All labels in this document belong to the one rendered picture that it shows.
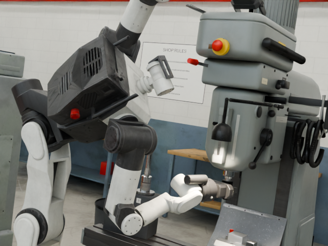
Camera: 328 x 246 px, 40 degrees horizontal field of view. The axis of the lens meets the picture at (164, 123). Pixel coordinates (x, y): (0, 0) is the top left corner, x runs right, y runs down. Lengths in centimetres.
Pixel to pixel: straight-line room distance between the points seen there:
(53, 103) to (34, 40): 734
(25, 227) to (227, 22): 104
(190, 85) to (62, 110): 528
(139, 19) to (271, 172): 96
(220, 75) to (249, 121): 20
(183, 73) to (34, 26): 335
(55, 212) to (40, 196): 9
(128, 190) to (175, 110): 537
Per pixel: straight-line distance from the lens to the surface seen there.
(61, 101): 155
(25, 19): 920
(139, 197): 204
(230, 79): 172
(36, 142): 172
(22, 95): 178
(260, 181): 220
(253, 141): 177
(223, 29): 165
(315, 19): 622
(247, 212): 223
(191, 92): 671
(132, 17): 168
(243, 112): 173
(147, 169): 206
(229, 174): 183
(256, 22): 163
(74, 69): 157
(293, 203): 219
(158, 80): 157
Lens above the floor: 156
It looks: 3 degrees down
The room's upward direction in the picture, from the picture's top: 8 degrees clockwise
